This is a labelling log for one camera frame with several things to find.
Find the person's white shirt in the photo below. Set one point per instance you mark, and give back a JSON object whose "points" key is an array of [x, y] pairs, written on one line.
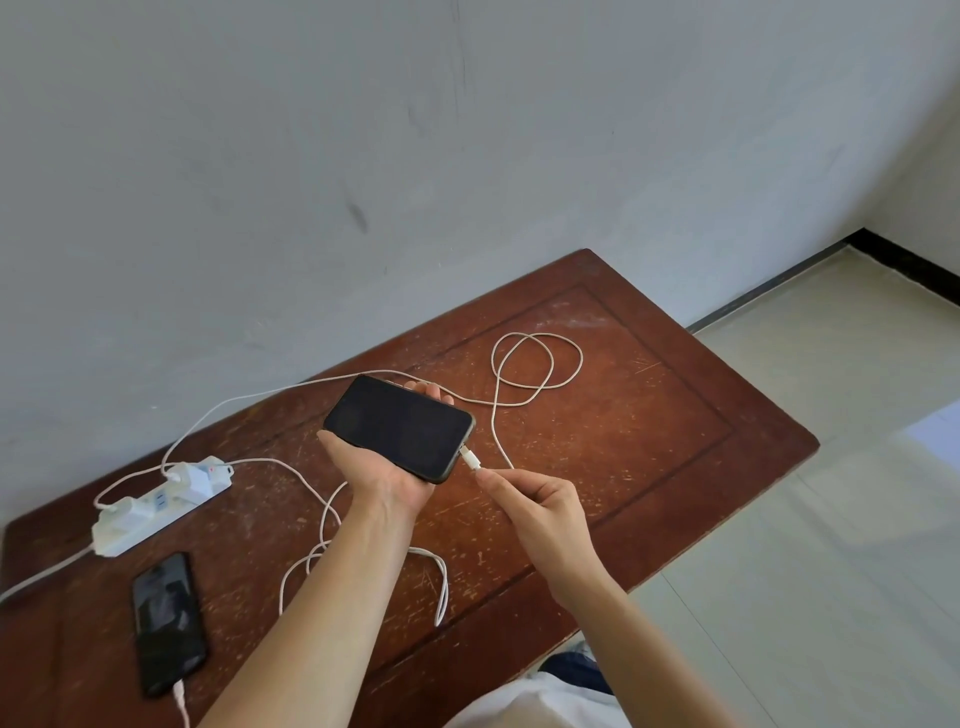
{"points": [[540, 709]]}

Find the person's left forearm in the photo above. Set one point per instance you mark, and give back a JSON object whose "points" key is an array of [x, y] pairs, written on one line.
{"points": [[322, 630]]}

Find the person's right hand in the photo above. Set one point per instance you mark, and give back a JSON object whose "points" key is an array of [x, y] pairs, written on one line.
{"points": [[551, 532]]}

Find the person's right forearm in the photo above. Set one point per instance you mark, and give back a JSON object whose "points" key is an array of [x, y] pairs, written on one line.
{"points": [[645, 667]]}

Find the black smartphone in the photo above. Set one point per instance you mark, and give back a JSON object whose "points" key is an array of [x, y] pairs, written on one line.
{"points": [[397, 427], [169, 622]]}

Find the white power strip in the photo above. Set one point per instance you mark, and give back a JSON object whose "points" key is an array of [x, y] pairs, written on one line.
{"points": [[120, 536]]}

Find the person's left hand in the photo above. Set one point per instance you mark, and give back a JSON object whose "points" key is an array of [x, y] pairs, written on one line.
{"points": [[382, 487]]}

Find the person's dark blue trousers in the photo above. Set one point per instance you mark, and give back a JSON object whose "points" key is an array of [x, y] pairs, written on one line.
{"points": [[574, 671]]}

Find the brown wooden table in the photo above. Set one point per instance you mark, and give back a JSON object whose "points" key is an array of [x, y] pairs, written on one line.
{"points": [[637, 420]]}

